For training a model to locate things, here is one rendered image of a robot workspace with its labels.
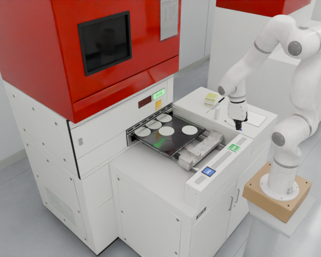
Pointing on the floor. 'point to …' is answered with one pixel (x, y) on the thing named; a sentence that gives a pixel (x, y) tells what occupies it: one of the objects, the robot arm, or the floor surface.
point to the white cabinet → (161, 236)
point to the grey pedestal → (271, 228)
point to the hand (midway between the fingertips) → (238, 126)
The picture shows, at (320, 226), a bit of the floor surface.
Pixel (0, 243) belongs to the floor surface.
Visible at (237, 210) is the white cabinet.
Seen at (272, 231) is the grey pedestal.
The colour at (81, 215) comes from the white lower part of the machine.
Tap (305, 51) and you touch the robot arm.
